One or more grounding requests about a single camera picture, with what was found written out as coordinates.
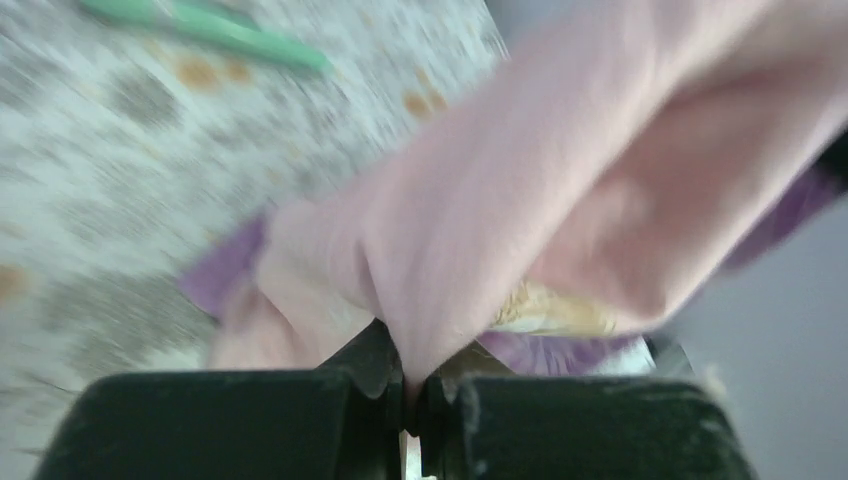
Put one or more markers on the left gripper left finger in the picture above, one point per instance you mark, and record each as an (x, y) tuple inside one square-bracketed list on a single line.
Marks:
[(341, 420)]

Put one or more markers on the green toy flashlight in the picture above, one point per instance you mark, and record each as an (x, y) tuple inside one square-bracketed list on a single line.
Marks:
[(213, 24)]

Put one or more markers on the floral table cloth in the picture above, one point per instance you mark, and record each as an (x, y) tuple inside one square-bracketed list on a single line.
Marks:
[(127, 154)]

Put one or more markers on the pink purple pillowcase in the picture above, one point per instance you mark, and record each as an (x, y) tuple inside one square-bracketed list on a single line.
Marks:
[(625, 152)]

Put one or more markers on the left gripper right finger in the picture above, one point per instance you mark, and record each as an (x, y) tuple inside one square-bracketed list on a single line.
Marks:
[(514, 406)]

